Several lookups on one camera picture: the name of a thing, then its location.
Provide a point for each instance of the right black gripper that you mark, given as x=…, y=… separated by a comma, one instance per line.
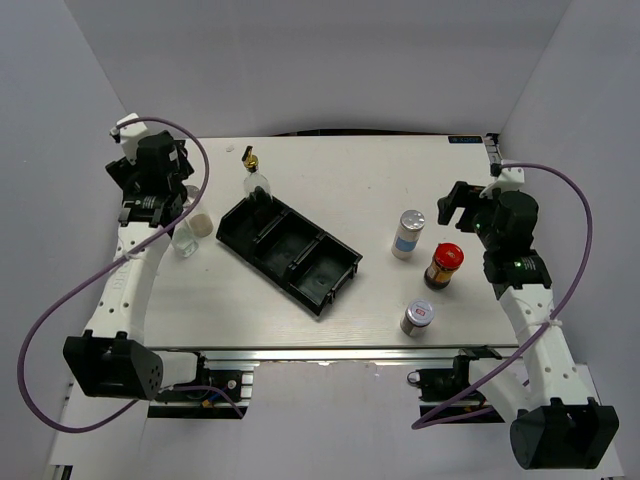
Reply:
x=466, y=197

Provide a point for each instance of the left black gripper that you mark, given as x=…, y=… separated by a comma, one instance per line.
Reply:
x=126, y=174

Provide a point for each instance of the clear oil glass bottle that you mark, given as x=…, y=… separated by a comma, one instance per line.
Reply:
x=183, y=240

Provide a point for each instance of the dark sauce glass bottle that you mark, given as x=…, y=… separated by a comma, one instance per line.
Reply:
x=257, y=188

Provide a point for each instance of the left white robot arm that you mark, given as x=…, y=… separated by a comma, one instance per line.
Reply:
x=110, y=359

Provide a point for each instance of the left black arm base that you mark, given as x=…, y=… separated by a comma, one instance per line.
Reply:
x=221, y=390

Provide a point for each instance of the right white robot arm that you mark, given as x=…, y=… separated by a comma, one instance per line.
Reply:
x=554, y=420

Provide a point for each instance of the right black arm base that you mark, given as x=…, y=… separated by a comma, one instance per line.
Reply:
x=437, y=384

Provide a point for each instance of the red-lid dark sauce jar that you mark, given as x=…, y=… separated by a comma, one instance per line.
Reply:
x=446, y=260

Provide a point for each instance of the white blue-label shaker bottle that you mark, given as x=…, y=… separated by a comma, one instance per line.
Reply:
x=410, y=226

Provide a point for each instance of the right blue logo sticker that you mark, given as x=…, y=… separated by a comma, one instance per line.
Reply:
x=463, y=139

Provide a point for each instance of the silver-lid clear shaker jar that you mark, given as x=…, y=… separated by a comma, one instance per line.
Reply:
x=199, y=220

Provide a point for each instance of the small silver-lid spice jar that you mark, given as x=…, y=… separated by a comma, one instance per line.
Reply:
x=418, y=315

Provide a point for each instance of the black three-compartment tray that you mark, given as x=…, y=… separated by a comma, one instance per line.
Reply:
x=302, y=259

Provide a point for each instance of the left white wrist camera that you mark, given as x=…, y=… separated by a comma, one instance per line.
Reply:
x=129, y=136

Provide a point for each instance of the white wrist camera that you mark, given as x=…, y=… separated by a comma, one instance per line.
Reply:
x=505, y=178
x=129, y=136

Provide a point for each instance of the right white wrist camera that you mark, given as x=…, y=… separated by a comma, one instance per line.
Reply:
x=505, y=178

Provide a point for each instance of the aluminium front rail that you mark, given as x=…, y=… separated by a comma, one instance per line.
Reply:
x=332, y=355

